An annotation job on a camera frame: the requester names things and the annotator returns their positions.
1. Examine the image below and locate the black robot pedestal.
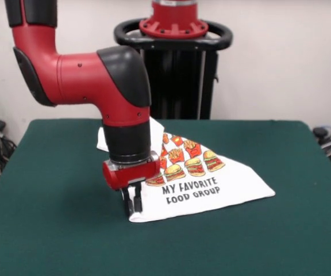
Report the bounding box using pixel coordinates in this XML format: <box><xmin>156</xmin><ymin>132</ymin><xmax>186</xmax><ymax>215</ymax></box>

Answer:
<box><xmin>113</xmin><ymin>18</ymin><xmax>234</xmax><ymax>120</ymax></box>

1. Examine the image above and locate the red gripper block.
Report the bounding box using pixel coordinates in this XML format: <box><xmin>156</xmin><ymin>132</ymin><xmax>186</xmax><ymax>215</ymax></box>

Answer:
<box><xmin>102</xmin><ymin>150</ymin><xmax>161</xmax><ymax>218</ymax></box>

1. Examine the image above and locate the white printed t-shirt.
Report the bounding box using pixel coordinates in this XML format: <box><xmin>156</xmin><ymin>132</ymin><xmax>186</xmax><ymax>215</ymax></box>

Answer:
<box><xmin>96</xmin><ymin>116</ymin><xmax>276</xmax><ymax>224</ymax></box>

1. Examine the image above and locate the dark green table cloth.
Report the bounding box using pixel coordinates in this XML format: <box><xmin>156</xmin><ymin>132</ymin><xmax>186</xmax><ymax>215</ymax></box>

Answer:
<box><xmin>0</xmin><ymin>119</ymin><xmax>331</xmax><ymax>276</ymax></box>

